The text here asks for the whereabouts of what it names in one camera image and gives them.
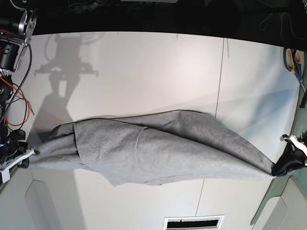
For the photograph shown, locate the orange handled scissors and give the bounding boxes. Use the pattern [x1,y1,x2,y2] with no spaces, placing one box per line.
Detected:
[283,47,307,92]

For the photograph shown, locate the black cables on wall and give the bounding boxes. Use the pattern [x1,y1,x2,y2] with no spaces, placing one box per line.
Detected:
[260,9,305,44]

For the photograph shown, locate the white vent grille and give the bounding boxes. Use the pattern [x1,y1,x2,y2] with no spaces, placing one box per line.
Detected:
[163,215,225,230]

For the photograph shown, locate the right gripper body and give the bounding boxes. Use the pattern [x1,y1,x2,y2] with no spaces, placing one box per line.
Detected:
[0,130,28,165]

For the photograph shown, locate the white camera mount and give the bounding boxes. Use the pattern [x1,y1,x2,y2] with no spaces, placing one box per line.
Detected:
[0,149,35,184]
[280,134,307,155]

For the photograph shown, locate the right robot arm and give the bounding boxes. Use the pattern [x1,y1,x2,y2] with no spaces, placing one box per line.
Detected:
[0,0,38,166]

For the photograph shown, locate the grey t-shirt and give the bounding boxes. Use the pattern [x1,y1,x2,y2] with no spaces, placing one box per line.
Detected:
[30,110,273,186]

